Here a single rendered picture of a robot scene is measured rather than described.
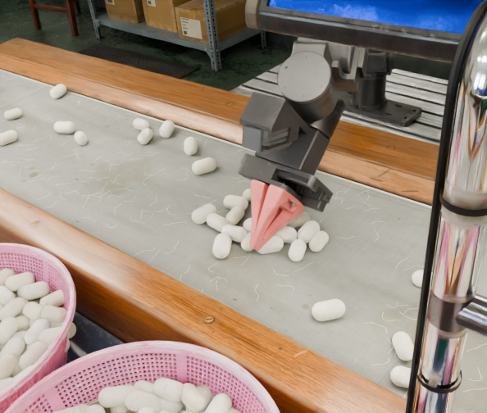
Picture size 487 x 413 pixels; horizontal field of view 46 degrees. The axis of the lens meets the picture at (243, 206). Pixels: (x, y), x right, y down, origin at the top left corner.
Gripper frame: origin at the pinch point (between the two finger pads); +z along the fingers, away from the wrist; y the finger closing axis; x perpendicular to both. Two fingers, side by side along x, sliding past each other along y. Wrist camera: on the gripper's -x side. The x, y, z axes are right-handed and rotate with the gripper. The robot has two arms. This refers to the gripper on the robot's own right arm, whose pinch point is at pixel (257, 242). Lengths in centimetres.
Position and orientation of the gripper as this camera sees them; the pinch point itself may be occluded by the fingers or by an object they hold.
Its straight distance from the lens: 68.1
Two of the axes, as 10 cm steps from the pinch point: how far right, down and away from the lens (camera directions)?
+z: -4.2, 9.0, -0.9
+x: 4.7, 3.0, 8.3
